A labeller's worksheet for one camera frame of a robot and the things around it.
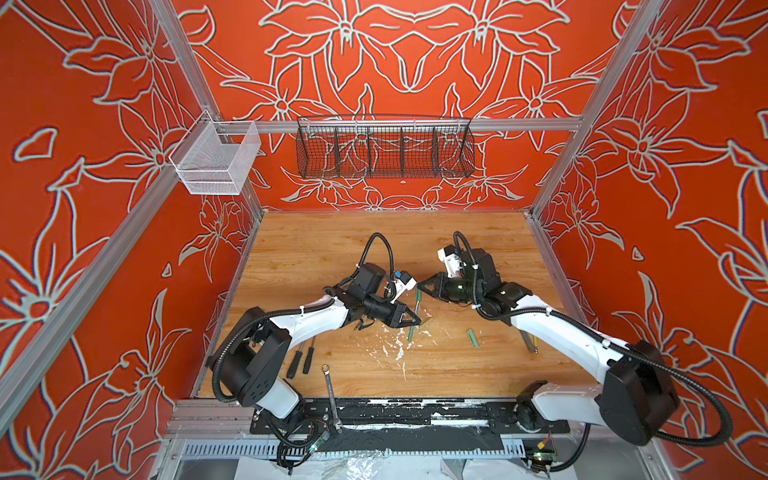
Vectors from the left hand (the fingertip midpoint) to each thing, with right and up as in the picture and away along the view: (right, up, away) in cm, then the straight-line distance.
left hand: (418, 319), depth 78 cm
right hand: (-1, +9, 0) cm, 9 cm away
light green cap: (+17, -8, +8) cm, 20 cm away
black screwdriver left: (-34, -13, +4) cm, 37 cm away
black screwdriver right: (-30, -12, +5) cm, 33 cm away
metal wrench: (-21, -24, -5) cm, 32 cm away
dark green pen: (0, +6, 0) cm, 6 cm away
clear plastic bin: (-64, +48, +16) cm, 81 cm away
